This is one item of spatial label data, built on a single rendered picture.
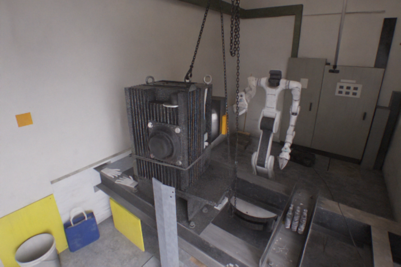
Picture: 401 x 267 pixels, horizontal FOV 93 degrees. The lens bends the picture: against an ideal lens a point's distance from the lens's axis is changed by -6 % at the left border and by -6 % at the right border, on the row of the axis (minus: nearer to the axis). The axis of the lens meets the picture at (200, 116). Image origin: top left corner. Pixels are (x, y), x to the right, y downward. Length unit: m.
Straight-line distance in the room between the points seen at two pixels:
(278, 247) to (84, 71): 2.15
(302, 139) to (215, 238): 3.10
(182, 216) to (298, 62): 3.23
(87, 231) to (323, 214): 2.21
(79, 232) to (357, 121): 4.10
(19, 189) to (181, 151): 1.43
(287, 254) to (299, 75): 3.09
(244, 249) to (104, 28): 2.24
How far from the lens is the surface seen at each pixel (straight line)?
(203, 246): 1.76
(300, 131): 4.24
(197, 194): 1.51
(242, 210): 2.36
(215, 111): 1.67
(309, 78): 4.01
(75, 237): 2.51
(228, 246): 1.54
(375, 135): 4.19
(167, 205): 1.44
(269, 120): 2.29
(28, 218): 2.37
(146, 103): 1.44
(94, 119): 2.34
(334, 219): 2.14
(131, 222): 2.26
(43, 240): 2.46
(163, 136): 1.33
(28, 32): 2.11
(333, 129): 4.15
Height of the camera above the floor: 1.85
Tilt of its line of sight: 18 degrees down
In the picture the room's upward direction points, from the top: straight up
